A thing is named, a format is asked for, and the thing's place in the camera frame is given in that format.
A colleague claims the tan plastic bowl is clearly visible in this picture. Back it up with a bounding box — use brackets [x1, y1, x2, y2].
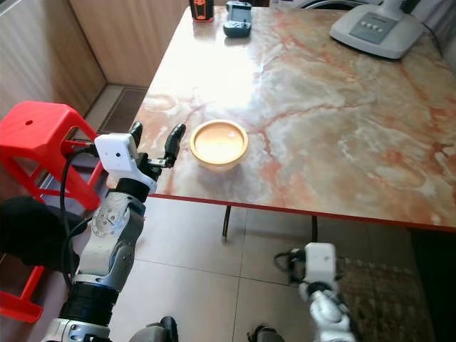
[190, 120, 251, 171]

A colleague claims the brown door mat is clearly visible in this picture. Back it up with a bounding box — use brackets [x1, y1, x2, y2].
[98, 86, 152, 138]

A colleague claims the black metal table leg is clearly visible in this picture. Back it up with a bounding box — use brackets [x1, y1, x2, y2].
[222, 204, 233, 240]
[309, 215, 320, 247]

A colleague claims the robot right leg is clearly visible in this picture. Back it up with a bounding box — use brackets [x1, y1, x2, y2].
[245, 325, 287, 342]

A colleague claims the brown patterned rug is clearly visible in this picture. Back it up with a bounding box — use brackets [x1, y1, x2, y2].
[333, 255, 418, 342]

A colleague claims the red plastic stool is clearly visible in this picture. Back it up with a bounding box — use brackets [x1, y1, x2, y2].
[0, 100, 105, 212]
[0, 265, 45, 323]

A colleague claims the red and black device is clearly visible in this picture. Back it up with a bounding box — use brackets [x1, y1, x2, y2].
[189, 0, 217, 23]

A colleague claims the dark blue handheld controller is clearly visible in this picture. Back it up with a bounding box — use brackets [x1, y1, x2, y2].
[222, 1, 254, 38]

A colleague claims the person's leg in black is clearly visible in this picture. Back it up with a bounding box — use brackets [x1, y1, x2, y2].
[0, 195, 90, 274]

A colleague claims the grey appliance base with buttons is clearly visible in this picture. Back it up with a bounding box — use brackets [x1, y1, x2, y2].
[329, 0, 429, 60]

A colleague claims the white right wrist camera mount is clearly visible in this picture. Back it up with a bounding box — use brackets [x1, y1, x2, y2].
[302, 243, 338, 286]

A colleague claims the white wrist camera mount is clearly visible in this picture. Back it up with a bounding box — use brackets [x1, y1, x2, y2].
[95, 133, 158, 195]
[302, 243, 338, 286]

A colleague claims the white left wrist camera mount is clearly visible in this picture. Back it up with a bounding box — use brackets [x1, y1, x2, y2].
[95, 133, 158, 195]

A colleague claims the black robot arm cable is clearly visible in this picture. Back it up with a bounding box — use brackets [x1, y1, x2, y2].
[60, 145, 109, 287]

